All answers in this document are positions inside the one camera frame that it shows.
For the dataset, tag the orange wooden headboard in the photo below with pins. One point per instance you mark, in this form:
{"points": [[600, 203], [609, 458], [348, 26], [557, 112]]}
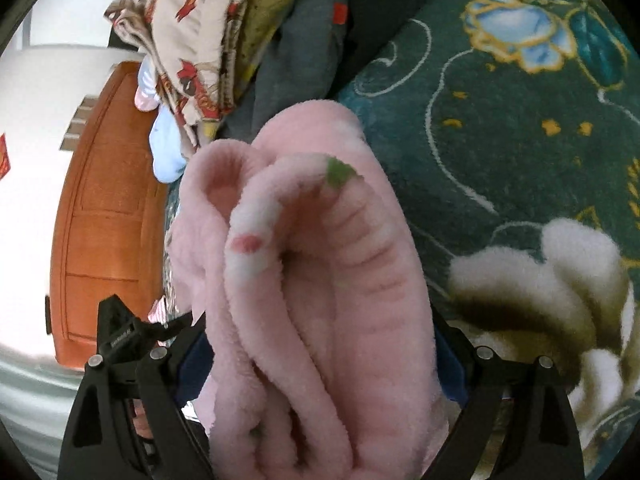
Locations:
{"points": [[109, 231]]}

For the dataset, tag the light blue fleece garment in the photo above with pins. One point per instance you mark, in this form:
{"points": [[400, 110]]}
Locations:
{"points": [[168, 162]]}

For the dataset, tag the dark grey garment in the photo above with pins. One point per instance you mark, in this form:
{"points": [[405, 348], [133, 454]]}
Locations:
{"points": [[319, 47]]}

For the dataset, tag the pink fleece garment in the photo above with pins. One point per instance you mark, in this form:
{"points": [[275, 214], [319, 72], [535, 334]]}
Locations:
{"points": [[295, 251]]}

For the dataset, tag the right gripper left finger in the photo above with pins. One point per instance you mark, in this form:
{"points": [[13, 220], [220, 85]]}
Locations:
{"points": [[127, 421]]}

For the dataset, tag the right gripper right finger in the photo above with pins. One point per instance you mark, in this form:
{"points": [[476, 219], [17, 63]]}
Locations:
{"points": [[541, 439]]}

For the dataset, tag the teal floral plush blanket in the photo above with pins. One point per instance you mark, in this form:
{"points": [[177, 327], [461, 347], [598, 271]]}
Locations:
{"points": [[509, 132]]}

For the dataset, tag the white car print pajamas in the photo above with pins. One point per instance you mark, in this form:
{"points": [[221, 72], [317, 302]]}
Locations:
{"points": [[192, 45]]}

